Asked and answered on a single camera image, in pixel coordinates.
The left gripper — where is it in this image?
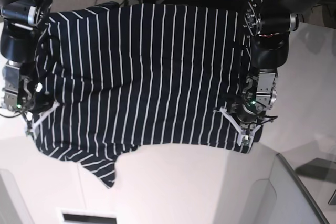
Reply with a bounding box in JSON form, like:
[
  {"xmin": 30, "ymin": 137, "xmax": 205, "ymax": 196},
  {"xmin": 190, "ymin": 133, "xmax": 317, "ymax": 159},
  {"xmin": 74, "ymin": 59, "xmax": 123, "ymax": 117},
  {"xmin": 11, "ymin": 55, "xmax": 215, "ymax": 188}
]
[{"xmin": 233, "ymin": 113, "xmax": 278, "ymax": 131}]

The navy white striped t-shirt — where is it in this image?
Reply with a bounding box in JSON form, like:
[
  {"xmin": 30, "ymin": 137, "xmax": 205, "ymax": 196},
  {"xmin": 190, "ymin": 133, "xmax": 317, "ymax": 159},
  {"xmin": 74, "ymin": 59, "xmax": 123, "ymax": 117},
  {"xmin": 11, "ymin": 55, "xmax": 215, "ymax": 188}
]
[{"xmin": 10, "ymin": 0, "xmax": 283, "ymax": 189}]

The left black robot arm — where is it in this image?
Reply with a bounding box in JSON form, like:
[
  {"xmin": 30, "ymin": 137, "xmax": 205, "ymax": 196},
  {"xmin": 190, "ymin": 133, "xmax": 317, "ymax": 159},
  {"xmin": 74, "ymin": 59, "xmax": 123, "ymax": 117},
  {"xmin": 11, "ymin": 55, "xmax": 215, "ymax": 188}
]
[{"xmin": 233, "ymin": 0, "xmax": 319, "ymax": 135}]

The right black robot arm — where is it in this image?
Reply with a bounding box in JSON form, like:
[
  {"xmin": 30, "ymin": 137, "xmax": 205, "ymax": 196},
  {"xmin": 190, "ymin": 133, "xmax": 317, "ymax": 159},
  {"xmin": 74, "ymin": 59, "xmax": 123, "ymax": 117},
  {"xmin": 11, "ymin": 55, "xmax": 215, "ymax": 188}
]
[{"xmin": 1, "ymin": 0, "xmax": 53, "ymax": 116}]

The white slotted panel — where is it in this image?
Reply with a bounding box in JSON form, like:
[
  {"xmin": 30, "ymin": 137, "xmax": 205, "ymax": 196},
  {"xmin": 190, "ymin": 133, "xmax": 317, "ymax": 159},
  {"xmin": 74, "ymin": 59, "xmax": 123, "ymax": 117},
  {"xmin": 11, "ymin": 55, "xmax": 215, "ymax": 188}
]
[{"xmin": 56, "ymin": 208, "xmax": 118, "ymax": 224}]

